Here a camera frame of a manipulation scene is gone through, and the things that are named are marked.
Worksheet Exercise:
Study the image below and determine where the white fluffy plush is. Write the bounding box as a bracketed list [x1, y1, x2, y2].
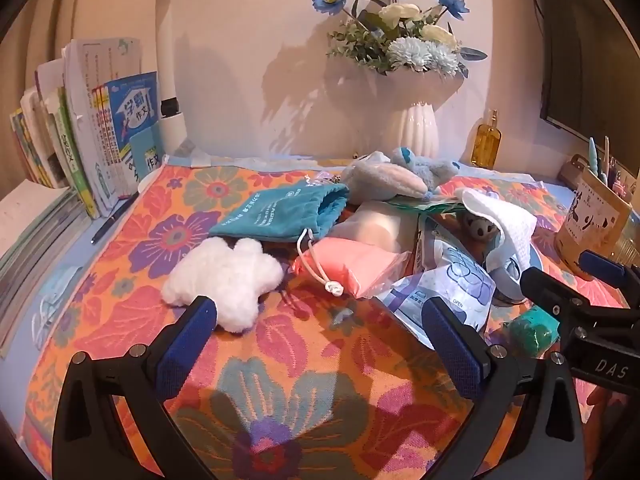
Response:
[161, 236, 286, 333]

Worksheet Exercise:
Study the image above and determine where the beige sponge packet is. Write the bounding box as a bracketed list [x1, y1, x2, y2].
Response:
[327, 200, 421, 256]

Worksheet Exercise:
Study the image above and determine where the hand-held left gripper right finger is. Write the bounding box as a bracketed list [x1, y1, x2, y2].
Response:
[422, 296, 588, 480]

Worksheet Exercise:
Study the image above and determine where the black pen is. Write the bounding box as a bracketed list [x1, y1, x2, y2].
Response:
[90, 191, 141, 246]

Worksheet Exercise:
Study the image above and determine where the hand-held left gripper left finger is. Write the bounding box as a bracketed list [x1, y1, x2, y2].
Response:
[52, 296, 218, 480]

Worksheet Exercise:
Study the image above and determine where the blue white tissue packet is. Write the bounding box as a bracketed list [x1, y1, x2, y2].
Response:
[375, 255, 498, 333]

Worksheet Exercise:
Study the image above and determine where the green label packet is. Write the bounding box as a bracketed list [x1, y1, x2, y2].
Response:
[387, 195, 463, 216]

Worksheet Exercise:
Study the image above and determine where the brown pen holder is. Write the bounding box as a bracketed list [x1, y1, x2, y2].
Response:
[554, 165, 633, 281]

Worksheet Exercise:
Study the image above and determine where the row of upright books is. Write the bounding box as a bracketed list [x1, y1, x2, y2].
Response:
[10, 37, 166, 218]

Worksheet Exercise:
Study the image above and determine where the yellow oil bottle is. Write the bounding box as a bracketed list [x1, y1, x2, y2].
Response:
[470, 109, 502, 170]

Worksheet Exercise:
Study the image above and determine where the small brown hair doll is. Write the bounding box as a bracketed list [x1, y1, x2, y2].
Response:
[452, 210, 501, 256]

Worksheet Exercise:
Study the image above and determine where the blue grey plush elephant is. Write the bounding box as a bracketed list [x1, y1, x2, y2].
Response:
[341, 146, 461, 201]

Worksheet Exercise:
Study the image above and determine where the small brown box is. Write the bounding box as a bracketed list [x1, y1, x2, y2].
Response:
[557, 155, 591, 190]

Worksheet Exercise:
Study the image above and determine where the white desk lamp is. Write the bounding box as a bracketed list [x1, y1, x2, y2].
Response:
[105, 0, 188, 153]

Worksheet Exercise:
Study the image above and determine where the teal drawstring pouch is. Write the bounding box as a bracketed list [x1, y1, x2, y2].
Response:
[207, 181, 351, 297]

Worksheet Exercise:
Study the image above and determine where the floral orange cloth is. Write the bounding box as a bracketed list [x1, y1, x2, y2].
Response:
[20, 162, 631, 480]

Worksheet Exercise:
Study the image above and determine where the pink sponge packet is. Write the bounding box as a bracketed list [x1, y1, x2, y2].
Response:
[291, 237, 413, 301]

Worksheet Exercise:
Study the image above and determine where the black monitor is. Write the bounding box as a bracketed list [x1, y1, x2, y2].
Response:
[531, 0, 640, 181]

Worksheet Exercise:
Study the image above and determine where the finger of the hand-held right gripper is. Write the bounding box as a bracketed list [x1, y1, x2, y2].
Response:
[519, 266, 640, 335]
[579, 249, 640, 292]

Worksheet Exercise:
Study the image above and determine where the white ribbed vase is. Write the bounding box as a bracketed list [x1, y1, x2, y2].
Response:
[386, 101, 442, 159]

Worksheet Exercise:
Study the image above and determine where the white waffle towel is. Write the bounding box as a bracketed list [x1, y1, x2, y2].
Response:
[461, 189, 538, 271]

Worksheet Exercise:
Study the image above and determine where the blue white flower bouquet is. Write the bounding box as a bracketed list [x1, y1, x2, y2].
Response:
[312, 0, 488, 106]

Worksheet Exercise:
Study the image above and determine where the stack of flat booklets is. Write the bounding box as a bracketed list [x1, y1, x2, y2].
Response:
[0, 180, 88, 356]

